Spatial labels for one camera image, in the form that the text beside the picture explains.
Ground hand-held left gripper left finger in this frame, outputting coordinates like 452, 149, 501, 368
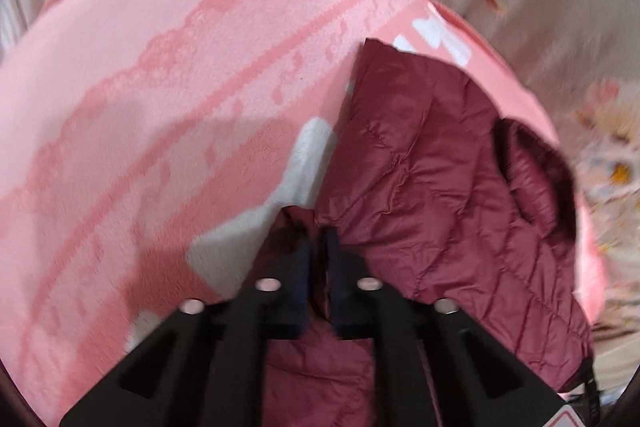
59, 206, 315, 427

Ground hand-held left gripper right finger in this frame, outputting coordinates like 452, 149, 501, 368
321, 226, 573, 427

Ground maroon quilted puffer jacket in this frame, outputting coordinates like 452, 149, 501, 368
259, 38, 597, 427

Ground pink lace-print blanket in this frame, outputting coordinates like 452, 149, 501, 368
0, 0, 610, 427

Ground beige floral blanket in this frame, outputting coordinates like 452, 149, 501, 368
372, 0, 640, 410

